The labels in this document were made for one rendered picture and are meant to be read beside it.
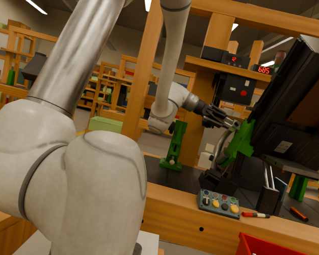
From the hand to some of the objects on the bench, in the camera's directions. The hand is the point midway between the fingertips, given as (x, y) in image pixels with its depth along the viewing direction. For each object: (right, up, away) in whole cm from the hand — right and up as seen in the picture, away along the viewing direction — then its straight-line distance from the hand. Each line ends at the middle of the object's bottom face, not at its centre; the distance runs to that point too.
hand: (230, 124), depth 105 cm
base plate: (+6, -36, +2) cm, 37 cm away
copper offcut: (+26, -41, -14) cm, 51 cm away
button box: (-15, -36, -26) cm, 47 cm away
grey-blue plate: (+14, -38, -14) cm, 43 cm away
